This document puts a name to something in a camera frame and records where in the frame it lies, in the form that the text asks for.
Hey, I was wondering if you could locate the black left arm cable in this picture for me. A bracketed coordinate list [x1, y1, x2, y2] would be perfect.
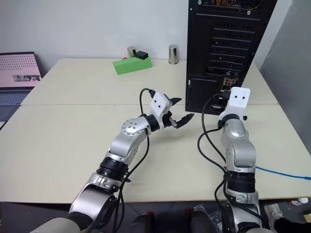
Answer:
[84, 88, 156, 233]

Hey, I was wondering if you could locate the black computer tower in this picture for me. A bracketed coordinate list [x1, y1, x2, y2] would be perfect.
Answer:
[185, 0, 278, 115]

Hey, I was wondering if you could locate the green block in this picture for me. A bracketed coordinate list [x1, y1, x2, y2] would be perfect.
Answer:
[112, 56, 153, 76]

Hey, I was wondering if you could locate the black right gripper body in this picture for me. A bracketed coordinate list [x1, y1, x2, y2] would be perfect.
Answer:
[219, 92, 231, 109]

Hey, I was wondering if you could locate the white shoe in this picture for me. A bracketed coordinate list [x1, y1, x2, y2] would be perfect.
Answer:
[264, 203, 284, 232]

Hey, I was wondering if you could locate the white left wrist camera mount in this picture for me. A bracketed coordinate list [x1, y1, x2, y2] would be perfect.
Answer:
[149, 91, 173, 131]

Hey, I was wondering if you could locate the beige robot body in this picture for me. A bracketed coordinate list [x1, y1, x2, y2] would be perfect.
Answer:
[28, 216, 81, 233]

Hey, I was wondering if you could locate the open laptop with pink screen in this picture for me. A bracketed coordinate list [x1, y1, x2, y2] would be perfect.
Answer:
[0, 51, 43, 122]

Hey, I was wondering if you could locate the blue ethernet cable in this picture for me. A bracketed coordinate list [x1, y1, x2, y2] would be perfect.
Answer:
[255, 166, 311, 182]

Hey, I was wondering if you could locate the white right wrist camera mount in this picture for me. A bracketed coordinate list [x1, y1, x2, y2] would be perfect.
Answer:
[218, 86, 251, 121]

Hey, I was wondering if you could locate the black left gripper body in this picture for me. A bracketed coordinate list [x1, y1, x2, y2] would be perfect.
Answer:
[162, 95, 178, 130]

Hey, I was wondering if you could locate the red and white packet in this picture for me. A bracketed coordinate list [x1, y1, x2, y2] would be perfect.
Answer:
[287, 197, 310, 209]

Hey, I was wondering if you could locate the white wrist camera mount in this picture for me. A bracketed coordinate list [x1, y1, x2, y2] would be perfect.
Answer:
[218, 86, 251, 121]
[149, 91, 173, 131]

